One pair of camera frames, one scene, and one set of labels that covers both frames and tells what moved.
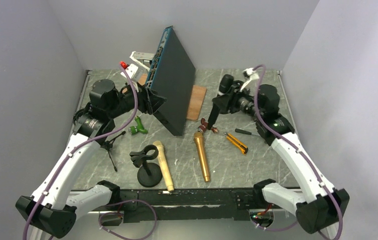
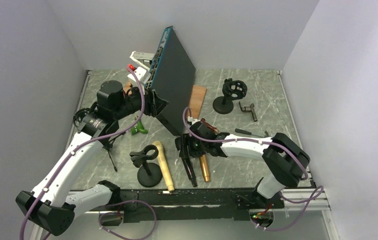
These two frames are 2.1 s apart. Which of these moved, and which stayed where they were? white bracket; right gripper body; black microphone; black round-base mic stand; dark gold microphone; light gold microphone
Moved: black microphone; right gripper body
Stayed: white bracket; light gold microphone; black round-base mic stand; dark gold microphone
